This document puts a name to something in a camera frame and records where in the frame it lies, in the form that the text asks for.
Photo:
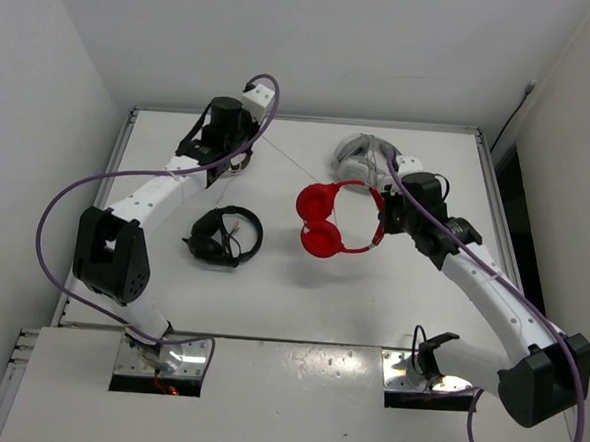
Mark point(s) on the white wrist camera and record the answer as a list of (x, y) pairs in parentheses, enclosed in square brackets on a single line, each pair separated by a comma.
[(257, 99), (407, 165)]

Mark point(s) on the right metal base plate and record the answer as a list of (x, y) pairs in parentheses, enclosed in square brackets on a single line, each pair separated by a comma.
[(399, 377)]

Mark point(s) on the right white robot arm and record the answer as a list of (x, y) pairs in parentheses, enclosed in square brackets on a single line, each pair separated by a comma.
[(542, 371)]

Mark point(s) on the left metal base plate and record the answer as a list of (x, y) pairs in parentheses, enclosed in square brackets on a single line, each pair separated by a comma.
[(185, 360)]

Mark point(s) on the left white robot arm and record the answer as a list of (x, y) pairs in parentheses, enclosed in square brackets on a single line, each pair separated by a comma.
[(111, 256)]

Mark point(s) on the black headphones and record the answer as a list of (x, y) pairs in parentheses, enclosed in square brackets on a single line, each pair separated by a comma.
[(212, 243)]

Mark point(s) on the metal base plate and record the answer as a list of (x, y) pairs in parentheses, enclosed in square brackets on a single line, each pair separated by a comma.
[(185, 360), (399, 377)]

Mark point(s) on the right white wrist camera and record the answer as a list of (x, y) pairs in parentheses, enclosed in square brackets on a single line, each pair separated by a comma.
[(407, 165)]

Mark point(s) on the white grey headphones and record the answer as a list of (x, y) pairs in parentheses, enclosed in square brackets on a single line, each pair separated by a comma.
[(363, 157)]

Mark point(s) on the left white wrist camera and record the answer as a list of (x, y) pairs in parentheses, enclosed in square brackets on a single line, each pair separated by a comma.
[(257, 99)]

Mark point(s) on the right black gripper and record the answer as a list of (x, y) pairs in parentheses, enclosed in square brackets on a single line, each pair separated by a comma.
[(387, 224)]

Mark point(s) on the red headphones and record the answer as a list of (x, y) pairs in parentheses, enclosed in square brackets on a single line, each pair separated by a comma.
[(319, 236)]

